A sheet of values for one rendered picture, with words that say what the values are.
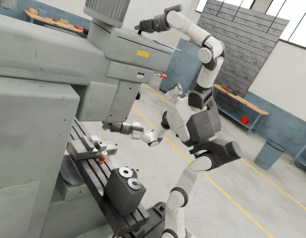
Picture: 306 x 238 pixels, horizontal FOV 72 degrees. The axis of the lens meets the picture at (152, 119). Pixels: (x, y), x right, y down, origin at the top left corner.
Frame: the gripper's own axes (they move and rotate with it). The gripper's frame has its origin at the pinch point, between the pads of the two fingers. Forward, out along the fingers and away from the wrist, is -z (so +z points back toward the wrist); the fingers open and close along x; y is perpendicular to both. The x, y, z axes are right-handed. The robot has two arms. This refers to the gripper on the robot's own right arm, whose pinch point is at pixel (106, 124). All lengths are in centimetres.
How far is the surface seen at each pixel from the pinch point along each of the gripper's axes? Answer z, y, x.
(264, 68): 597, -81, -497
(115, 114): 1.3, -14.3, 10.5
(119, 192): 11.4, 20.3, 42.7
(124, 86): 0.5, -34.6, 11.0
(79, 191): -7.4, 44.0, 21.9
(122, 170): 11.8, 11.7, 32.6
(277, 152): 441, 75, -168
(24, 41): -50, -49, 36
